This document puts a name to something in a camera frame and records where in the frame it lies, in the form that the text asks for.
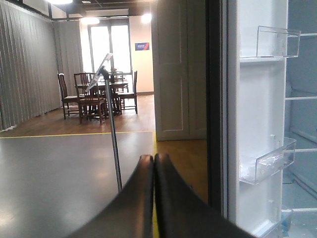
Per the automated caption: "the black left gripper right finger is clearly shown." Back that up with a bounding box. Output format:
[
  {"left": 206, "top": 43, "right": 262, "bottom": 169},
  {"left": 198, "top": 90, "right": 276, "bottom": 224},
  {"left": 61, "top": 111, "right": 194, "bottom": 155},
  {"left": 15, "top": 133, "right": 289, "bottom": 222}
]
[{"left": 155, "top": 154, "right": 252, "bottom": 238}]

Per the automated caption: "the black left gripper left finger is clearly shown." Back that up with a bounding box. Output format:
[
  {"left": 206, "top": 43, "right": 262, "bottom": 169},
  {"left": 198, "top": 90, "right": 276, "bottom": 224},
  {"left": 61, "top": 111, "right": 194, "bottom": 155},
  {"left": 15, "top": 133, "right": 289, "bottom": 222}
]
[{"left": 69, "top": 155, "right": 154, "bottom": 238}]

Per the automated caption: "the fridge door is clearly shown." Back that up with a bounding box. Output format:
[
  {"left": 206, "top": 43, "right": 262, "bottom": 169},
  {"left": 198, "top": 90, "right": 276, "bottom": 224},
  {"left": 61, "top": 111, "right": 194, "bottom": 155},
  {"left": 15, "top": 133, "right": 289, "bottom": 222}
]
[{"left": 206, "top": 0, "right": 291, "bottom": 238}]

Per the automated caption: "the clear lower door bin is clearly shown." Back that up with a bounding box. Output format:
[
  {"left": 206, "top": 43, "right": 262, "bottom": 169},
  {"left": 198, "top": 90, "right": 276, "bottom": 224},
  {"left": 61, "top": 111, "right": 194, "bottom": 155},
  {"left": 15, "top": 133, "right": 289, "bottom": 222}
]
[{"left": 240, "top": 134, "right": 297, "bottom": 185}]

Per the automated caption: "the clear door bin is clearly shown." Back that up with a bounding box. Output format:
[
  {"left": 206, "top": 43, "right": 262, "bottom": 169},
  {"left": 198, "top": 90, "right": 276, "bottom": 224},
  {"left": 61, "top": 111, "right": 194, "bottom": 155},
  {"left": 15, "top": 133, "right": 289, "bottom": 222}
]
[
  {"left": 240, "top": 134, "right": 297, "bottom": 185},
  {"left": 256, "top": 26, "right": 301, "bottom": 58}
]

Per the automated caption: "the dark wooden chair right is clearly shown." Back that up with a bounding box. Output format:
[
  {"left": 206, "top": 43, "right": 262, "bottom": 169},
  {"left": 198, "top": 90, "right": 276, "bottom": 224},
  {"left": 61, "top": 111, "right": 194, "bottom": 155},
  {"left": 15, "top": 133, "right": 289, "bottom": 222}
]
[{"left": 118, "top": 71, "right": 138, "bottom": 113}]

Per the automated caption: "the dark wooden chair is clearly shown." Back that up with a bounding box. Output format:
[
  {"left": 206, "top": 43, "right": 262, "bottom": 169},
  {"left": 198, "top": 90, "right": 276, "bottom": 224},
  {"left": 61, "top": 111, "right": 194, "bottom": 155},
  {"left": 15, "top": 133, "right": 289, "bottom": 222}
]
[
  {"left": 57, "top": 73, "right": 79, "bottom": 119},
  {"left": 118, "top": 71, "right": 138, "bottom": 113},
  {"left": 73, "top": 72, "right": 106, "bottom": 124}
]

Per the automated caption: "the dark wooden chair front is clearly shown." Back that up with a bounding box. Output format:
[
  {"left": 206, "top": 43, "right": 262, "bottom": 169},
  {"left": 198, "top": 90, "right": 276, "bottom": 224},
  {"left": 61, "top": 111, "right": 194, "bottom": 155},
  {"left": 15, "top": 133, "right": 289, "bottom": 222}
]
[{"left": 73, "top": 72, "right": 106, "bottom": 124}]

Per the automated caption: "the dark wooden chair left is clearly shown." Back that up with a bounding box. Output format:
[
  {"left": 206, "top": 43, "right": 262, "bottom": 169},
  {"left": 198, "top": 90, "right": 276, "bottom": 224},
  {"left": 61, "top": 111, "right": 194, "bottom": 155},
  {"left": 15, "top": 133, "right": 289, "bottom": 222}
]
[{"left": 57, "top": 73, "right": 79, "bottom": 119}]

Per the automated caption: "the dark wooden dining table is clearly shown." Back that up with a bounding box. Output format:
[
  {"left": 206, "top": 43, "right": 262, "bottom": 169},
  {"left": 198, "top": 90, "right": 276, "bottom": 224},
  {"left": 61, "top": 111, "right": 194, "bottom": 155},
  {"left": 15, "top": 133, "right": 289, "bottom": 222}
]
[{"left": 74, "top": 79, "right": 130, "bottom": 117}]

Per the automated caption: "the silver sign stand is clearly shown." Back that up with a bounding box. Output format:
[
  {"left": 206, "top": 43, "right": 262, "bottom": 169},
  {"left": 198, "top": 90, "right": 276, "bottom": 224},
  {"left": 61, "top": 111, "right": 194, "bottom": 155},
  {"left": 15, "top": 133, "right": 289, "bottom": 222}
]
[{"left": 86, "top": 53, "right": 122, "bottom": 192}]

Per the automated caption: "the white panelled wardrobe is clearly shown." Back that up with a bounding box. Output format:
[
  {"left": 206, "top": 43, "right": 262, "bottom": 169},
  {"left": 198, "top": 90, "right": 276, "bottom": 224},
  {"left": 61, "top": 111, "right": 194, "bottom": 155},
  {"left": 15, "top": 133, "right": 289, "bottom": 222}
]
[{"left": 151, "top": 0, "right": 207, "bottom": 141}]

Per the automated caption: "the clear upper door bin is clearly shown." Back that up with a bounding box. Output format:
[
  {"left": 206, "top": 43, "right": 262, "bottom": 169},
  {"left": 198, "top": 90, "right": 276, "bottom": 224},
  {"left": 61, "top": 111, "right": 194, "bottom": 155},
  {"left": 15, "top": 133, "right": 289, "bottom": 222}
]
[{"left": 256, "top": 26, "right": 301, "bottom": 58}]

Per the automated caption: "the blue wall sign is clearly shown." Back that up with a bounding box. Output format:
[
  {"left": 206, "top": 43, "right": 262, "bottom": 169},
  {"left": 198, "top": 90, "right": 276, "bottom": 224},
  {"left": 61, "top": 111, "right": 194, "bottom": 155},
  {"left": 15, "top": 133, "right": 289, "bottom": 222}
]
[{"left": 135, "top": 42, "right": 150, "bottom": 51}]

